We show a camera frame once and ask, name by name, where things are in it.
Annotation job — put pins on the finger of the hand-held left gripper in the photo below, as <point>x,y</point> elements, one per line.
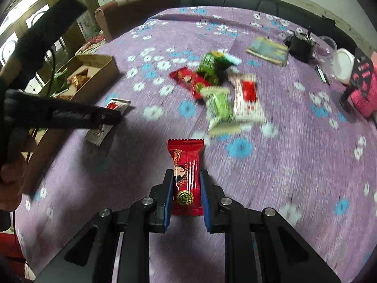
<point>103,116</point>
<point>50,32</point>

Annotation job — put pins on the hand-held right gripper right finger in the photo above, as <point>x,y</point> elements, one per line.
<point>206,200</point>

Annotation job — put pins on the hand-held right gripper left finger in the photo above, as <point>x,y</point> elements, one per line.
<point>167,200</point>

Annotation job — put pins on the white and red snack packet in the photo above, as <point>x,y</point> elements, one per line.
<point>246,100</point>
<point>98,135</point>

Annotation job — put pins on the red cartoon snack packet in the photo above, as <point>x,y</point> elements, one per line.
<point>185,165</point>
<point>185,79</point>

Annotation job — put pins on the dark red foil snack packet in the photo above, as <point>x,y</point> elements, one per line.
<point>79,78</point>

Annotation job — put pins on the shallow cardboard tray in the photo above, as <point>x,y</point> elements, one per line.
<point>97,70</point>

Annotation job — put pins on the green pea snack packet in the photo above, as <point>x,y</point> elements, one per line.
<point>60,80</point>
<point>210,64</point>

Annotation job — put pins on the pale green snack packet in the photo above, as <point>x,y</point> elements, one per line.
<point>219,106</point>

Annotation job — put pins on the person's left hand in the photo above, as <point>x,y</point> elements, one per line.
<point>11,182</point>

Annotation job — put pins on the brown armchair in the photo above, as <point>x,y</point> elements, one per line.
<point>138,8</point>

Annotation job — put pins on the purple floral tablecloth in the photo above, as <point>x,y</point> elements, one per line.
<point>294,168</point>

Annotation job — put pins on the red garment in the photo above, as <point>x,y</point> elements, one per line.
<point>10,256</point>

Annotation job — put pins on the green yellow booklet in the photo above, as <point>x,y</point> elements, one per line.
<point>266,50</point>

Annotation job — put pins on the white pen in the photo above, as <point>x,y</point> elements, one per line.
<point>322,75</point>

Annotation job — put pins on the black small bag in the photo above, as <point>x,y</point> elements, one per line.
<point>300,47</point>

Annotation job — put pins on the pink knitted bottle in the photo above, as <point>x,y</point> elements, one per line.
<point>368,103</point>

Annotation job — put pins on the white round jar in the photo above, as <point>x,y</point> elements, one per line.
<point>343,64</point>

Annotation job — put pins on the black phone stand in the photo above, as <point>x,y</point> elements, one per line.
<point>360,64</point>

